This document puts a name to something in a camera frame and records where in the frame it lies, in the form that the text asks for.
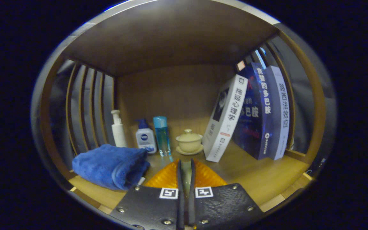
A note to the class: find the white blue-capped lotion bottle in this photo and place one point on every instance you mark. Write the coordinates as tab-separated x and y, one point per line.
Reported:
145	137

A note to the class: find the white pump bottle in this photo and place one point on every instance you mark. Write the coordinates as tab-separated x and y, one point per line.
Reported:
119	132

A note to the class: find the clear blue bottle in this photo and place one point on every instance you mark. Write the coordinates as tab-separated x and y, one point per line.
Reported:
162	134

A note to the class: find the white book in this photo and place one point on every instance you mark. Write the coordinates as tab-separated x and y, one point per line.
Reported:
225	124

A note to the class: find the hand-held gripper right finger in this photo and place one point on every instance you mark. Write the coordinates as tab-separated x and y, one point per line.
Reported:
191	210

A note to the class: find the dark blue book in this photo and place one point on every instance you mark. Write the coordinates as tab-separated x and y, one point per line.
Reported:
254	121

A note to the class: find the blue rolled towel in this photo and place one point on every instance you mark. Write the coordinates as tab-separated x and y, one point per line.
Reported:
110	166

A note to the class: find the beige lidded teacup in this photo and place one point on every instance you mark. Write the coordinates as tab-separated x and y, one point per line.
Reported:
189	142

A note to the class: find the wooden countertop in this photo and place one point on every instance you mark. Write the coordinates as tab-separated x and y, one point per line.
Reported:
251	179

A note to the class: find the pale purple book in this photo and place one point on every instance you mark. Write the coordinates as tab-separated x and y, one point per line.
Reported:
281	111

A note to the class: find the wooden cabinet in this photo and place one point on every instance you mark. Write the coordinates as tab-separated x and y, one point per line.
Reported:
171	95

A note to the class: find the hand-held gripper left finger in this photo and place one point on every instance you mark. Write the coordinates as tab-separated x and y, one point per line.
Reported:
180	210

